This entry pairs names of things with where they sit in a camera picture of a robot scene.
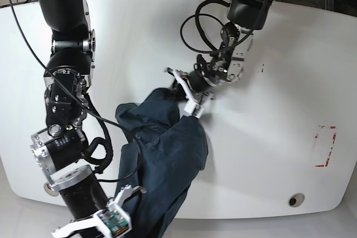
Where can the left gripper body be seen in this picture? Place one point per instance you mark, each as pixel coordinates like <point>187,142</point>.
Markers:
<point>190,87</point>

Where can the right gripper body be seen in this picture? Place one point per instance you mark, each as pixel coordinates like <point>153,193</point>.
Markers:
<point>93,226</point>

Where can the dark blue t-shirt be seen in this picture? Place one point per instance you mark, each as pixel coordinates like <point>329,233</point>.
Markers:
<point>164,153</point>

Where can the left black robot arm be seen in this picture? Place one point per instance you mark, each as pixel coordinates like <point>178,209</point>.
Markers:
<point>223,64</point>

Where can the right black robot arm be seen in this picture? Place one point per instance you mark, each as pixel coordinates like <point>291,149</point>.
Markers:
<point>68,160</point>

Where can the red tape rectangle marking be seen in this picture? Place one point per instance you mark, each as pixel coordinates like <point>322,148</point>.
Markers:
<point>323,145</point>

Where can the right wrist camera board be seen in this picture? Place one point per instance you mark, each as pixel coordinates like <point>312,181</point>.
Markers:
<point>114,221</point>

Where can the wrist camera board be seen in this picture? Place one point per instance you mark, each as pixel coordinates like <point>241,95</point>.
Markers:
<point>193,109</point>
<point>114,221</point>

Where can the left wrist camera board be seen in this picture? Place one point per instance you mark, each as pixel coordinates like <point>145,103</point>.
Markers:
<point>193,109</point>

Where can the left table cable grommet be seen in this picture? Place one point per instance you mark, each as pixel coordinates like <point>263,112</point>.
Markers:
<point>49,190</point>

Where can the table cable grommet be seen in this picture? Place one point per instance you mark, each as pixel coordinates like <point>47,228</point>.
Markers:
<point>296,200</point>
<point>49,190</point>

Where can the right table cable grommet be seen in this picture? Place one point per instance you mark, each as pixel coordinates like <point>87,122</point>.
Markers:
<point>296,200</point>

